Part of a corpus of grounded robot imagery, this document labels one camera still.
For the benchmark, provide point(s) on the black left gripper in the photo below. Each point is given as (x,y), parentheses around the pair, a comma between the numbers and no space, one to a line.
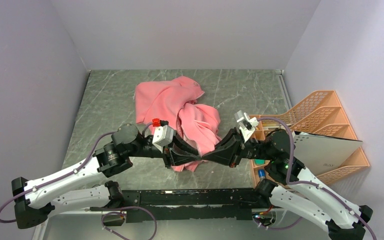
(179,152)

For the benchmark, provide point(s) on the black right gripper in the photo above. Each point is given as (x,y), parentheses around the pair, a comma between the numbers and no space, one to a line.
(229,151)

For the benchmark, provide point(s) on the pink zip-up jacket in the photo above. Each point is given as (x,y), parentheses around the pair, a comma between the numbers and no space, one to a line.
(175,101)

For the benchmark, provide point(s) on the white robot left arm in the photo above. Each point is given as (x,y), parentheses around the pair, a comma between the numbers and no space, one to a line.
(88,183)

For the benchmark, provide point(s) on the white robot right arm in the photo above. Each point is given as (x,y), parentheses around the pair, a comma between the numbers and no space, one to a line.
(292,186)

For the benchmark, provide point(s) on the green eraser in organizer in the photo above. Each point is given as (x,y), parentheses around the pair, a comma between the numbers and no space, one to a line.
(259,162)

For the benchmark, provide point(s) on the blue capped item in organizer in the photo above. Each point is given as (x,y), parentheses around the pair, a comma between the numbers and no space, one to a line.
(261,174)

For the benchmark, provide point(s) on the white folder in organizer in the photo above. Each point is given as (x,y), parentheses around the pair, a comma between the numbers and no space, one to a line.
(322,153)

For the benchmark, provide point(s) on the orange plastic desk organizer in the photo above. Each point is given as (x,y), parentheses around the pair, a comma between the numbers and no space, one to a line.
(321,112)

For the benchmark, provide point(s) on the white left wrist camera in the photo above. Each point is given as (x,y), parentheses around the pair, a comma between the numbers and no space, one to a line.
(163,133)

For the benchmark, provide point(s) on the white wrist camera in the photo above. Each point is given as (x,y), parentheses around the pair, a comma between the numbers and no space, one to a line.
(163,133)
(247,125)

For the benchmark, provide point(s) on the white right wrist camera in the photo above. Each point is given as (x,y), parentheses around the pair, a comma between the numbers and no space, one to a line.
(247,125)

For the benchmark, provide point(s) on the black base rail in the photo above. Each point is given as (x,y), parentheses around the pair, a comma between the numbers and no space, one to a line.
(186,204)

